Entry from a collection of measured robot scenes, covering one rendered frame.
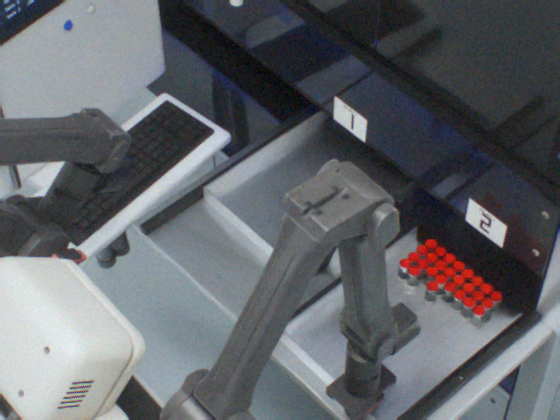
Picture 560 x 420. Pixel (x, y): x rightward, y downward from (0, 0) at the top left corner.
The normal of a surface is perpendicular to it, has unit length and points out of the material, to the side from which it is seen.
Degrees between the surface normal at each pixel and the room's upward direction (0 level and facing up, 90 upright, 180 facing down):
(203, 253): 0
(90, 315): 42
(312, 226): 59
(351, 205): 9
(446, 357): 0
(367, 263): 93
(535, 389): 90
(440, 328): 0
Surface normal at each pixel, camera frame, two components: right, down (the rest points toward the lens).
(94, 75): 0.77, 0.50
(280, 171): 0.00, -0.63
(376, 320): 0.60, 0.53
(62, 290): 0.51, -0.81
